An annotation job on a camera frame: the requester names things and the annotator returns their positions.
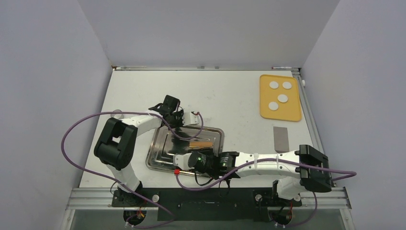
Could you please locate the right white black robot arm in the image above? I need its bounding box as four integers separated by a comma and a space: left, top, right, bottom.
174, 145, 332, 205

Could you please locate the aluminium front rail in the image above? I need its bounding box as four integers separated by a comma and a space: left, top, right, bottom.
66, 187, 352, 210

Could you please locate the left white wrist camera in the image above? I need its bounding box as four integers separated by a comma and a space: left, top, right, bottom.
182, 112, 201, 126

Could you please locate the white dough disc lower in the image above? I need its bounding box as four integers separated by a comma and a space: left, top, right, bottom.
268, 102, 279, 111

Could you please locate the white dough disc upper left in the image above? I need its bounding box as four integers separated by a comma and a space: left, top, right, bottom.
269, 81, 279, 89

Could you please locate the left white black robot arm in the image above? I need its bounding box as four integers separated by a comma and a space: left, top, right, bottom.
94, 95, 186, 206

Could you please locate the aluminium back rail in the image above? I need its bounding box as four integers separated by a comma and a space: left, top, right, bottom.
112, 66, 300, 71

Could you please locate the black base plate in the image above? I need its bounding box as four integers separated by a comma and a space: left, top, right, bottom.
112, 188, 303, 222

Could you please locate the stainless steel tray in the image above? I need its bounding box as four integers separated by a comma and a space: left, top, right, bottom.
146, 126, 224, 172

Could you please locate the white dough disc upper right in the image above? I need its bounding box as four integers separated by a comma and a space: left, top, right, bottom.
282, 82, 292, 90

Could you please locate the white dough disc middle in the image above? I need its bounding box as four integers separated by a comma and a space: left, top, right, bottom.
278, 94, 289, 103

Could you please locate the white dough disc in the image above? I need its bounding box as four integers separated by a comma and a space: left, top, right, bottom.
268, 102, 279, 111
282, 82, 292, 90
278, 94, 289, 103
269, 81, 279, 89

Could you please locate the yellow plastic tray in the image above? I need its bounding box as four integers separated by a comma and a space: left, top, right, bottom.
259, 74, 302, 122

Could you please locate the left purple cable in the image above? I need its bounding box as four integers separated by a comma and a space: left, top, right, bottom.
61, 110, 205, 229

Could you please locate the grey rectangular patch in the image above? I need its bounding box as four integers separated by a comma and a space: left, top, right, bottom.
273, 126, 290, 153

